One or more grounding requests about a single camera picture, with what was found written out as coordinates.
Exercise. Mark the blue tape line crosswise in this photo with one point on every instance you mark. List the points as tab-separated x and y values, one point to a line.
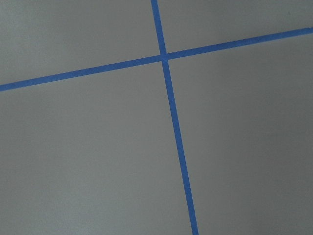
156	58

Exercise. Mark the blue tape line lengthwise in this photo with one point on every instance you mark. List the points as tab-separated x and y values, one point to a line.
174	117

